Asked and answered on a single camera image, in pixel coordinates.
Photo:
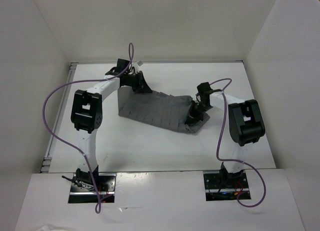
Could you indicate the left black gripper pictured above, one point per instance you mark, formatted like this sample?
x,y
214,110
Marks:
x,y
142,84

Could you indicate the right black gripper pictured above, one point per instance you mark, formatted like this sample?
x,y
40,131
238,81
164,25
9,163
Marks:
x,y
193,117

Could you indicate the grey pleated skirt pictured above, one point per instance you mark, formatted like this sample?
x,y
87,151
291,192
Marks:
x,y
157,109

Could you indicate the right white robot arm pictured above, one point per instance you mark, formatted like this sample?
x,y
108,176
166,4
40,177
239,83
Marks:
x,y
241,119

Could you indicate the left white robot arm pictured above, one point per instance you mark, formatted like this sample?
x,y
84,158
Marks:
x,y
87,113

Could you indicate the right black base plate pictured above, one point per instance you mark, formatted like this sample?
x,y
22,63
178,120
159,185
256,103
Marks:
x,y
217,189

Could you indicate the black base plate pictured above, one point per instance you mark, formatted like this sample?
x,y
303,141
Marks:
x,y
217,189
82,193

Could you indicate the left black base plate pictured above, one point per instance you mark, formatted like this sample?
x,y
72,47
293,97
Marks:
x,y
82,193

